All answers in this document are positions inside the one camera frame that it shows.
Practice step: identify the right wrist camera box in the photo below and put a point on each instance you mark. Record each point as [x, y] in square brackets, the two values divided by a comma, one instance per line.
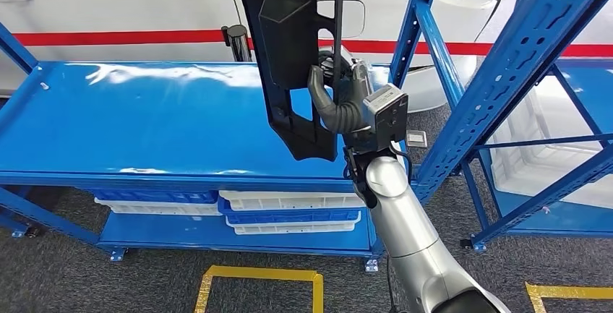
[388, 109]

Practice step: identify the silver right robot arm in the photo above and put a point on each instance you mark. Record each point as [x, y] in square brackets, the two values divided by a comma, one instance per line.
[407, 224]

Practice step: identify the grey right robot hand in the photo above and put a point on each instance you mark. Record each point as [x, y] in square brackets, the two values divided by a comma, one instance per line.
[361, 81]

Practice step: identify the red barrier belt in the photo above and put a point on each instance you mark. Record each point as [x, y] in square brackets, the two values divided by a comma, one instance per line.
[373, 45]
[119, 37]

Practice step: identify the black plastic frame part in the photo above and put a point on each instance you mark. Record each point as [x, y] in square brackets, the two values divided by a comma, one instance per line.
[287, 38]

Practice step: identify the silver floor plate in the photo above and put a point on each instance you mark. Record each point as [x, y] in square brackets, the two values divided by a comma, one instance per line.
[416, 138]

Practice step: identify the blue metal shelf rack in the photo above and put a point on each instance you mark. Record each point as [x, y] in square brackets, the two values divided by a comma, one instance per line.
[95, 124]
[550, 220]

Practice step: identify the large white plastic bin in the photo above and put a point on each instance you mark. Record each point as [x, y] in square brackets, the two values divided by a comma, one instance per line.
[527, 172]

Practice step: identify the black glossy barrier post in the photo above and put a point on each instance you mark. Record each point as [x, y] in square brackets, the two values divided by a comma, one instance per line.
[237, 42]

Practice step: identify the yellow floor tape mark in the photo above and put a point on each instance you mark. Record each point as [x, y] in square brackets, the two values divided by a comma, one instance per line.
[258, 272]
[570, 291]

